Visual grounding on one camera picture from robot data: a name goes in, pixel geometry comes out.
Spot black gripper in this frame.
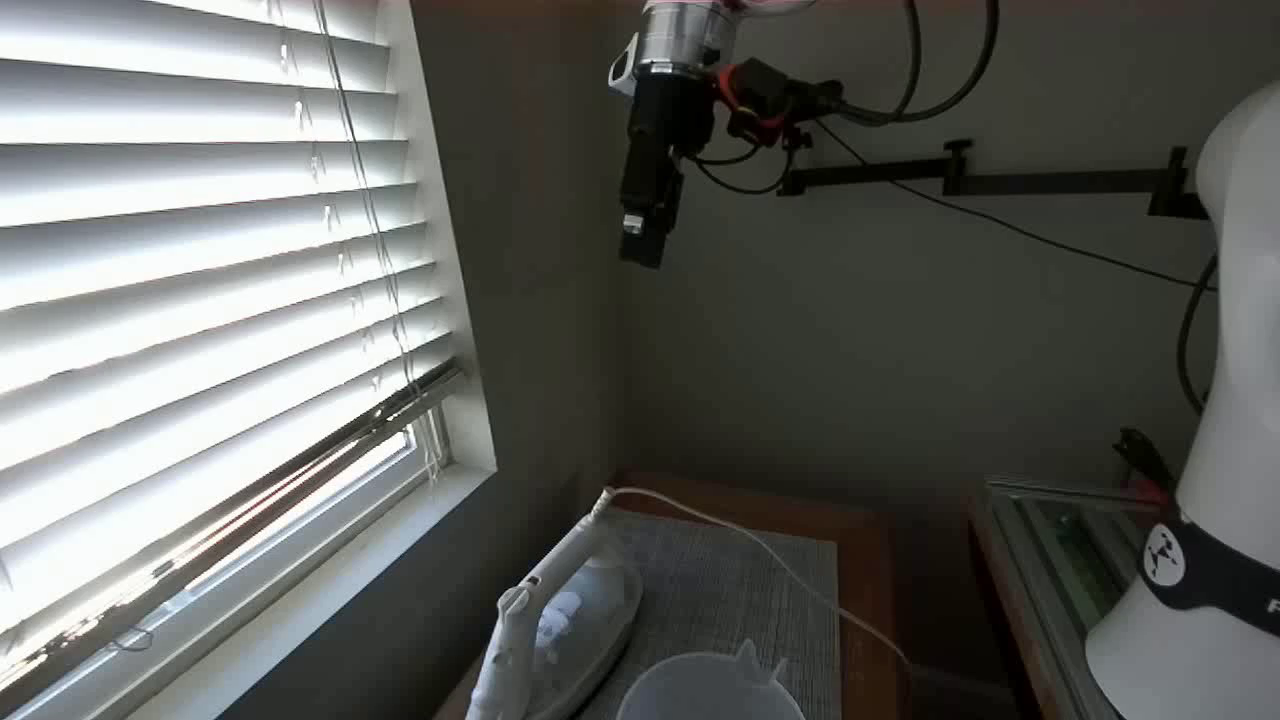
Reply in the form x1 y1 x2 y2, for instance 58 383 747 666
616 61 722 274

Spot translucent plastic measuring jar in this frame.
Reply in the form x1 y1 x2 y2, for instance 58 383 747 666
614 636 808 720

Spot wooden side table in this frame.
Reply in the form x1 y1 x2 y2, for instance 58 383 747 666
432 470 899 720

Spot white folded cloth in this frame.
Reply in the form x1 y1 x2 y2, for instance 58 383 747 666
463 522 647 720

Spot white window blinds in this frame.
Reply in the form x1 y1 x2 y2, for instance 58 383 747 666
0 0 469 700

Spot black red clamp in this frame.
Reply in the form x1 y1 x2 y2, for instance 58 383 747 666
1112 425 1186 498

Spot orange cable strap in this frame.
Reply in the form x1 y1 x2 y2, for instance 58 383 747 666
717 64 747 128

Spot white window frame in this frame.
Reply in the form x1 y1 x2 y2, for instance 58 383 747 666
13 0 504 720

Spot white iron power cord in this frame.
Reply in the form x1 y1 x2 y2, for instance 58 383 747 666
589 486 920 673

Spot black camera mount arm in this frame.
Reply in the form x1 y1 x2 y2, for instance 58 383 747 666
777 136 1213 224

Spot thin black wall cable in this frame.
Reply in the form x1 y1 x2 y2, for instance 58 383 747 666
814 118 1219 295

